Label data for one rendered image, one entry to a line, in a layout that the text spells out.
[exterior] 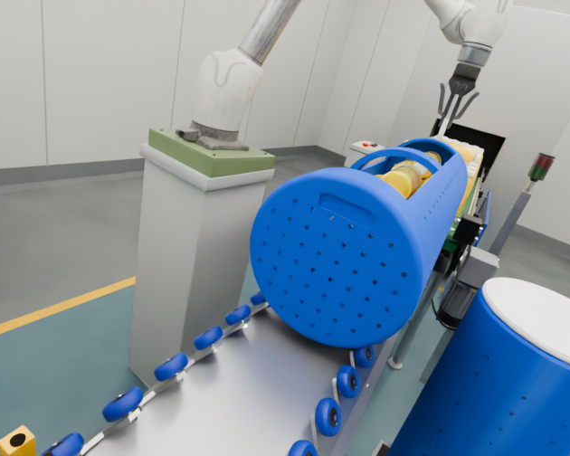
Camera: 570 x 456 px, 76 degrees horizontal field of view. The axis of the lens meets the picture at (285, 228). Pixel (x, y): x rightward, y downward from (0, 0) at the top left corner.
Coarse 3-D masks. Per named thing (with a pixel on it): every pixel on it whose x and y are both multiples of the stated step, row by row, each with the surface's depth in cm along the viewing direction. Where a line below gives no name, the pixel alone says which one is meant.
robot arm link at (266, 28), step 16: (272, 0) 120; (288, 0) 120; (256, 16) 124; (272, 16) 121; (288, 16) 123; (256, 32) 123; (272, 32) 123; (240, 48) 126; (256, 48) 125; (256, 64) 127; (256, 80) 129
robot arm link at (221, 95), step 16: (208, 64) 109; (224, 64) 108; (240, 64) 110; (208, 80) 108; (224, 80) 108; (240, 80) 110; (208, 96) 109; (224, 96) 109; (240, 96) 112; (208, 112) 111; (224, 112) 111; (240, 112) 115; (224, 128) 114
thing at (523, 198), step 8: (520, 192) 154; (520, 200) 152; (528, 200) 151; (512, 208) 155; (520, 208) 153; (512, 216) 155; (504, 224) 158; (512, 224) 156; (504, 232) 158; (496, 240) 161; (504, 240) 159; (496, 248) 161; (456, 328) 179; (448, 336) 182; (440, 344) 186; (440, 352) 187; (432, 360) 190; (424, 368) 195; (432, 368) 191; (424, 376) 194
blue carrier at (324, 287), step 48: (432, 144) 124; (288, 192) 56; (336, 192) 52; (384, 192) 51; (432, 192) 68; (288, 240) 58; (336, 240) 54; (384, 240) 51; (432, 240) 57; (288, 288) 61; (336, 288) 56; (384, 288) 52; (336, 336) 59; (384, 336) 55
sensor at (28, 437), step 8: (16, 432) 39; (24, 432) 39; (0, 440) 38; (8, 440) 38; (16, 440) 38; (24, 440) 38; (32, 440) 39; (0, 448) 38; (8, 448) 37; (16, 448) 38; (24, 448) 38; (32, 448) 39
